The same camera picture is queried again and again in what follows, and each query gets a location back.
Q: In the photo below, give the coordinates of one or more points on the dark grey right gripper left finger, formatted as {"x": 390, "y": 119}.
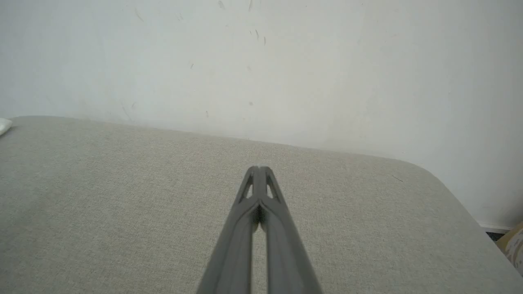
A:
{"x": 235, "y": 245}

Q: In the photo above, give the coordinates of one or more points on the white long-sleeve shirt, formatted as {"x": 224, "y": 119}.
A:
{"x": 4, "y": 125}

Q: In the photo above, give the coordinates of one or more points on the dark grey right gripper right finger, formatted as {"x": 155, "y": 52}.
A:
{"x": 286, "y": 253}

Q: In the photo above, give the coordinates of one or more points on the brown cardboard box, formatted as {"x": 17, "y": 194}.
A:
{"x": 514, "y": 245}

